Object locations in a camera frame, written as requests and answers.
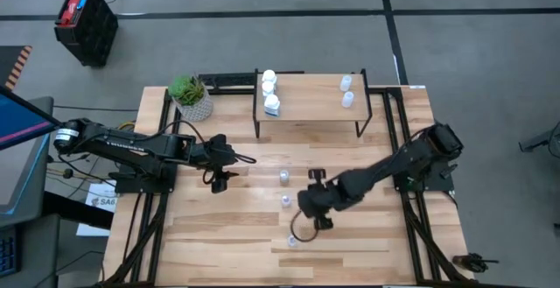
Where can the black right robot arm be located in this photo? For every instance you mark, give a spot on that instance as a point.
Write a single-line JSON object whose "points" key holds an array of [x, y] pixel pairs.
{"points": [[402, 156]]}

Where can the black keyboard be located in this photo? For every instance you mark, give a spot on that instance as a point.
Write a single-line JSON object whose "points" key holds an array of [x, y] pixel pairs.
{"points": [[227, 79]]}

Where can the black aluminium table frame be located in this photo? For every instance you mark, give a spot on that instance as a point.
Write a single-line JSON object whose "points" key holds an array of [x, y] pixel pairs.
{"points": [[170, 235]]}

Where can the green plant in patterned pot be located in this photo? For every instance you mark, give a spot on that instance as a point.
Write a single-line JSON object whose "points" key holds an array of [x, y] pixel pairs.
{"points": [[190, 95]]}

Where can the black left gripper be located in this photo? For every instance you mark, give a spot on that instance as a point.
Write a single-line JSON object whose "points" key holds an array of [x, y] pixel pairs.
{"points": [[219, 152]]}

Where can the clear bottle green label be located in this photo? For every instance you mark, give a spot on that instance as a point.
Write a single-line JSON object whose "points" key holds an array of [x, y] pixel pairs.
{"points": [[285, 200]]}

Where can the black crate with red lid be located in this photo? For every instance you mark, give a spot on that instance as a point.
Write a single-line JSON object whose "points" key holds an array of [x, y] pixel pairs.
{"points": [[87, 25]]}

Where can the white paper sign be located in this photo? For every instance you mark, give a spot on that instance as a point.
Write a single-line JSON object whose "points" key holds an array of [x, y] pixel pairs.
{"points": [[98, 202]]}

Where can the computer monitor blue screen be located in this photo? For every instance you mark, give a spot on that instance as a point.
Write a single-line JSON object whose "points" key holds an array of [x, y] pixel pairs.
{"points": [[17, 121]]}

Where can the clear bottle with pills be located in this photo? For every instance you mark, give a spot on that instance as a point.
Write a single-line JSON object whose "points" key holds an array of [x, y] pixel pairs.
{"points": [[284, 176]]}

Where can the black mat yellow hazard stripes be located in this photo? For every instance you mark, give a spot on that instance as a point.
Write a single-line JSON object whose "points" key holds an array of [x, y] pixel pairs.
{"points": [[15, 65]]}

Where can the translucent white plastic bottle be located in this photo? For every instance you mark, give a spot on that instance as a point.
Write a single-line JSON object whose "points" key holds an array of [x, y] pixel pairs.
{"points": [[345, 82], [291, 240], [347, 99]]}

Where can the wooden shelf black metal frame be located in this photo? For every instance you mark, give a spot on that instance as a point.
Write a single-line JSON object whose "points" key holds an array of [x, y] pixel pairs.
{"points": [[315, 100]]}

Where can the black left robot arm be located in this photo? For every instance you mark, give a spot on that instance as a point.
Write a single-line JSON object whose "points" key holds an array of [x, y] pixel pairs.
{"points": [[131, 148]]}

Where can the black chair base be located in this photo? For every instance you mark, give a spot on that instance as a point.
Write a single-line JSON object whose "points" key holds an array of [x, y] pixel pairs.
{"points": [[540, 141]]}

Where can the white labelled medicine bottle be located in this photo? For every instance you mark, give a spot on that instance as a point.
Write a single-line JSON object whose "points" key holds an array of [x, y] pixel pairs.
{"points": [[269, 76], [268, 87], [272, 104]]}

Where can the dark keyboard blue keys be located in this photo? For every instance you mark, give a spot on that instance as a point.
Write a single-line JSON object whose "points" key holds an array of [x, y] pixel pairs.
{"points": [[6, 253]]}

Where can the black handheld tool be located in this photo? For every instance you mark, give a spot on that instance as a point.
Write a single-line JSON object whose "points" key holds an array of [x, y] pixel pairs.
{"points": [[472, 262]]}

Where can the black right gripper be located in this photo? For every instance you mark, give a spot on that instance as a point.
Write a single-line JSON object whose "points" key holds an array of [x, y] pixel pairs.
{"points": [[317, 200]]}

